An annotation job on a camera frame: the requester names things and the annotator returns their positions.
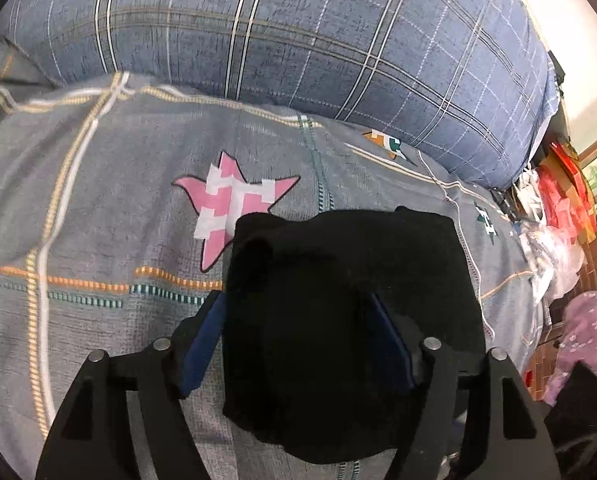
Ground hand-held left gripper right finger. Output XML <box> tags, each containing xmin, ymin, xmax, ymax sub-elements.
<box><xmin>363</xmin><ymin>291</ymin><xmax>562</xmax><ymax>480</ymax></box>

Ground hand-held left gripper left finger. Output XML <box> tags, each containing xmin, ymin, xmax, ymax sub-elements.
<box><xmin>34</xmin><ymin>290</ymin><xmax>228</xmax><ymax>480</ymax></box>

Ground black pants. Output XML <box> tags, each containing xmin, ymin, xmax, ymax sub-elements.
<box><xmin>222</xmin><ymin>206</ymin><xmax>487</xmax><ymax>465</ymax></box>

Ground person's right forearm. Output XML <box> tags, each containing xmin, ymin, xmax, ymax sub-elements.
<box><xmin>543</xmin><ymin>290</ymin><xmax>597</xmax><ymax>406</ymax></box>

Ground clear plastic bag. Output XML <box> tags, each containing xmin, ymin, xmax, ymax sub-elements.
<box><xmin>521</xmin><ymin>220</ymin><xmax>587</xmax><ymax>302</ymax></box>

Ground grey star print bed sheet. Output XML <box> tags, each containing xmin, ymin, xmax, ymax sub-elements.
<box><xmin>0</xmin><ymin>72</ymin><xmax>549</xmax><ymax>480</ymax></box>

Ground white plastic bag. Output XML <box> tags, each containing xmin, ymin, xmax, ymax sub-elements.
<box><xmin>516</xmin><ymin>167</ymin><xmax>547</xmax><ymax>221</ymax></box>

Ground red plastic bag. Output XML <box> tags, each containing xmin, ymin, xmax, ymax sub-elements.
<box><xmin>536</xmin><ymin>165</ymin><xmax>588</xmax><ymax>242</ymax></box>

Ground blue plaid pillow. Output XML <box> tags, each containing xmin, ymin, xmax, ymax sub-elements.
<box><xmin>0</xmin><ymin>0</ymin><xmax>559</xmax><ymax>191</ymax></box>

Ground black bag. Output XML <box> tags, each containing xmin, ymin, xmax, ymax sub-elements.
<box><xmin>547</xmin><ymin>49</ymin><xmax>565</xmax><ymax>92</ymax></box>

